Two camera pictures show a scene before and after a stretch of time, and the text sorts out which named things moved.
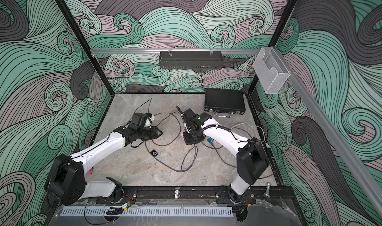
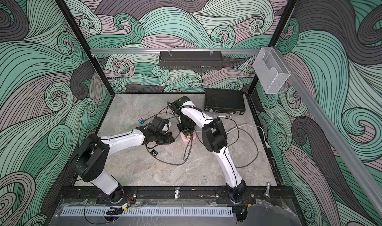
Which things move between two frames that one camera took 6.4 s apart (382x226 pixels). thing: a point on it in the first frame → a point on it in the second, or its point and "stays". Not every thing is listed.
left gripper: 154,133 → 169,136
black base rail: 203,193 stays
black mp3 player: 154,153 stays
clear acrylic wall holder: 272,72 stays
